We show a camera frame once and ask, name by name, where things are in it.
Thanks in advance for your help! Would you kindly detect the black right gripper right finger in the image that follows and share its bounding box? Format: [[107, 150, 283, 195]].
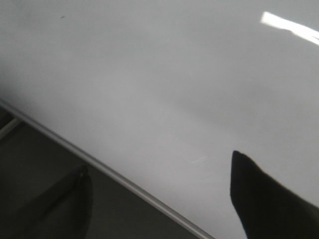
[[230, 151, 319, 239]]

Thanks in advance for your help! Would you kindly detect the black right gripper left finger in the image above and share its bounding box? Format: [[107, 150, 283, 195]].
[[0, 165, 93, 239]]

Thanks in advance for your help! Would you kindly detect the white whiteboard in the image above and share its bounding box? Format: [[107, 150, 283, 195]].
[[0, 0, 319, 239]]

